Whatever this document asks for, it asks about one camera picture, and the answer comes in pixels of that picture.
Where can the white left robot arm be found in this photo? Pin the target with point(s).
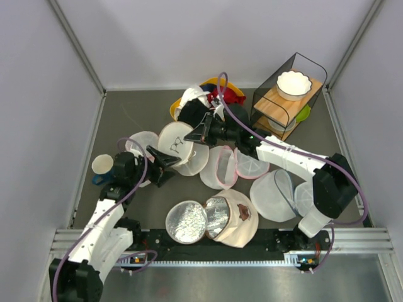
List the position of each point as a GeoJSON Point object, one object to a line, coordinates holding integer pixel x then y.
{"type": "Point", "coordinates": [81, 273]}

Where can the black bra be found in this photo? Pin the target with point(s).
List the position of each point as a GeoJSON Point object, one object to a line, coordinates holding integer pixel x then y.
{"type": "Point", "coordinates": [193, 112]}

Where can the green plastic bowl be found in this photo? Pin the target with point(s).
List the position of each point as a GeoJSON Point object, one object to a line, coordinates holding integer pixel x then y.
{"type": "Point", "coordinates": [303, 114]}

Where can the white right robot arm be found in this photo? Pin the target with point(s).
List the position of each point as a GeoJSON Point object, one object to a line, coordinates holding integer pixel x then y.
{"type": "Point", "coordinates": [334, 184]}

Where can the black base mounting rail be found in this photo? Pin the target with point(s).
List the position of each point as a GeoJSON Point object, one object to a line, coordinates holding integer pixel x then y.
{"type": "Point", "coordinates": [267, 244]}

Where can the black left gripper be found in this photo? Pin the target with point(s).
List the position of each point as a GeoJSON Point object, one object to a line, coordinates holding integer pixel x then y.
{"type": "Point", "coordinates": [163, 160]}

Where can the beige mesh bag with glasses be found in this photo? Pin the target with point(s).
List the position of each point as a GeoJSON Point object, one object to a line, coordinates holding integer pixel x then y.
{"type": "Point", "coordinates": [194, 157]}

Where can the pink trimmed bag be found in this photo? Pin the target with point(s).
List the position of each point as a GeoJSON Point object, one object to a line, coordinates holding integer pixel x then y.
{"type": "Point", "coordinates": [225, 166]}
{"type": "Point", "coordinates": [143, 138]}

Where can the pink trimmed bag left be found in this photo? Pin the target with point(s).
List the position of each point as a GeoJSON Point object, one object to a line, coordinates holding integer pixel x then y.
{"type": "Point", "coordinates": [143, 138]}

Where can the pink trimmed bag centre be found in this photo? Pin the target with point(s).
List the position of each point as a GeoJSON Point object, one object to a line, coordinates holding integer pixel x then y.
{"type": "Point", "coordinates": [225, 166]}

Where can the white scalloped bowl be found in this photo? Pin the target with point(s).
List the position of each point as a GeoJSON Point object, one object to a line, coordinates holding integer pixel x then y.
{"type": "Point", "coordinates": [293, 86]}

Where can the yellow plastic basket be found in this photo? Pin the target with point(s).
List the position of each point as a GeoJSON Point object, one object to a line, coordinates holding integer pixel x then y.
{"type": "Point", "coordinates": [210, 84]}

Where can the red bra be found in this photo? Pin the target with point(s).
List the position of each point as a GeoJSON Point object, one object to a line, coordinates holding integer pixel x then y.
{"type": "Point", "coordinates": [230, 96]}

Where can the white bra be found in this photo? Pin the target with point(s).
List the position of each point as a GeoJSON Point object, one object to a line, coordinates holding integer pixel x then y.
{"type": "Point", "coordinates": [193, 92]}

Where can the black wire shelf rack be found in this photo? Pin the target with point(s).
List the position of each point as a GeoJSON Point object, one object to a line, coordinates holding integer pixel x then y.
{"type": "Point", "coordinates": [267, 103]}

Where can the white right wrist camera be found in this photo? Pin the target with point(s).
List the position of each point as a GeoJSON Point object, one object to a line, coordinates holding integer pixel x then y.
{"type": "Point", "coordinates": [218, 108]}

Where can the beige foil lined bear bag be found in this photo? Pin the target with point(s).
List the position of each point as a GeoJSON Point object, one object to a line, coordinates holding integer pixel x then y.
{"type": "Point", "coordinates": [228, 217]}

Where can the grey trimmed white mesh bag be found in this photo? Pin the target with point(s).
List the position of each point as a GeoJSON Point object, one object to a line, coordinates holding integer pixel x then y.
{"type": "Point", "coordinates": [275, 197]}

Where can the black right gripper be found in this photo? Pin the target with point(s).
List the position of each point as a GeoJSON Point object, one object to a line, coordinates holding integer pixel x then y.
{"type": "Point", "coordinates": [203, 132]}

